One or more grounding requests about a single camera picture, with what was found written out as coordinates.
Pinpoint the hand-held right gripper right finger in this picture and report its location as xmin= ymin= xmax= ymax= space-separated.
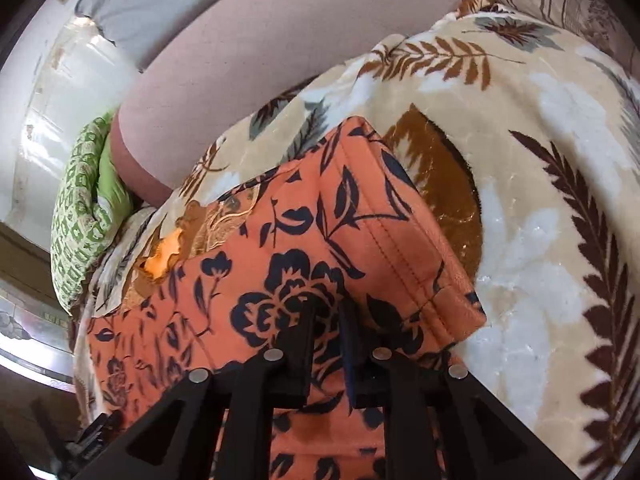
xmin=340 ymin=302 xmax=576 ymax=480

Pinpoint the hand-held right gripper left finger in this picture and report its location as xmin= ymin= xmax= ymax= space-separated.
xmin=72 ymin=299 xmax=317 ymax=480

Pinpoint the orange floral garment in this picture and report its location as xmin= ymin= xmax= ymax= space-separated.
xmin=86 ymin=116 xmax=487 ymax=480

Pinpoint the wooden stained glass cabinet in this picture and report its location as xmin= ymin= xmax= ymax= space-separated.
xmin=0 ymin=220 xmax=83 ymax=461

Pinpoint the green patterned pillow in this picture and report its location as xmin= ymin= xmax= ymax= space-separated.
xmin=50 ymin=112 xmax=135 ymax=316

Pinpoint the beige leaf-print blanket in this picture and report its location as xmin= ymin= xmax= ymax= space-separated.
xmin=75 ymin=0 xmax=640 ymax=480

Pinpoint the grey pillow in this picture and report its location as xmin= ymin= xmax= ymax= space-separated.
xmin=75 ymin=0 xmax=291 ymax=71

